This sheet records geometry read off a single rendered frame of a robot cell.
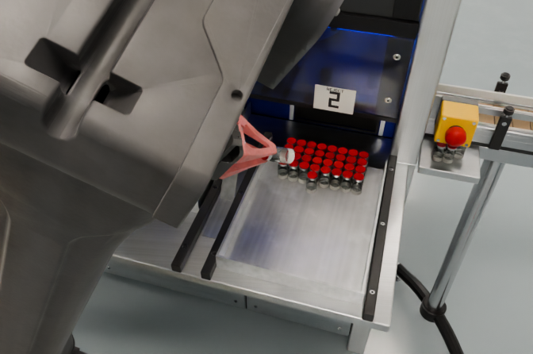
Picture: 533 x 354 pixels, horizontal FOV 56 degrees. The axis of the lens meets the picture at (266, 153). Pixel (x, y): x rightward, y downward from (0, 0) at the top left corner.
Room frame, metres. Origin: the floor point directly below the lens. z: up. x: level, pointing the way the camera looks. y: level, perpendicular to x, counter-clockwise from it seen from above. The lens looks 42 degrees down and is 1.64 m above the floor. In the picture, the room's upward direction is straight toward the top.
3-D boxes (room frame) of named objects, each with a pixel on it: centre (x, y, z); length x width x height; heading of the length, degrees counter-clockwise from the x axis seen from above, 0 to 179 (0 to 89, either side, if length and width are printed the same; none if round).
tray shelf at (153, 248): (0.74, 0.07, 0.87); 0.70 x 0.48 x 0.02; 74
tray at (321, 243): (0.65, -0.08, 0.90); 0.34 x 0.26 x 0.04; 163
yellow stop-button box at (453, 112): (0.81, -0.39, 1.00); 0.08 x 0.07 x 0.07; 164
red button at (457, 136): (0.76, -0.38, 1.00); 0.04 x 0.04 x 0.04; 74
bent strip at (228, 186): (0.67, 0.09, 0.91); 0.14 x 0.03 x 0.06; 164
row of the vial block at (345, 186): (0.74, -0.11, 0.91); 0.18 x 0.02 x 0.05; 73
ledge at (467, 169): (0.84, -0.42, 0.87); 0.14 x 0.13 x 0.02; 164
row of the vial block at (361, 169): (0.76, -0.12, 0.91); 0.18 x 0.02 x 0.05; 73
